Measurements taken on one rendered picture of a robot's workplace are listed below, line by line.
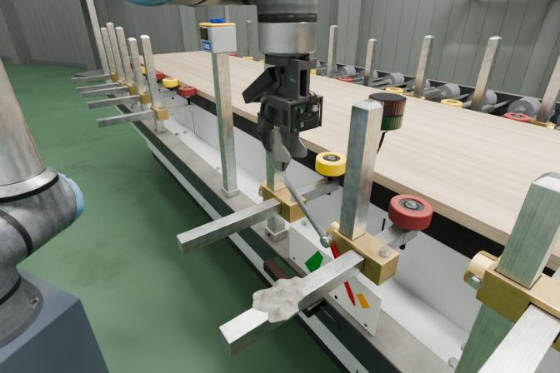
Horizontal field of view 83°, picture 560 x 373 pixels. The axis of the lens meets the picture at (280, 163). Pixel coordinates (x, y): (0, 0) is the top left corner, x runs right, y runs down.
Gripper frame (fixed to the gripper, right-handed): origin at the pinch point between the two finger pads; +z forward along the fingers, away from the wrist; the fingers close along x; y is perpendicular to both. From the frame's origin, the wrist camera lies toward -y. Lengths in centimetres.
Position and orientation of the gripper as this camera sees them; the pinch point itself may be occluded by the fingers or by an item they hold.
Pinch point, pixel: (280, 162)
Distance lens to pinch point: 59.9
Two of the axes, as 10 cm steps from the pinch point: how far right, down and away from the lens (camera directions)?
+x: 8.1, -2.6, 5.3
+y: 5.9, 3.5, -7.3
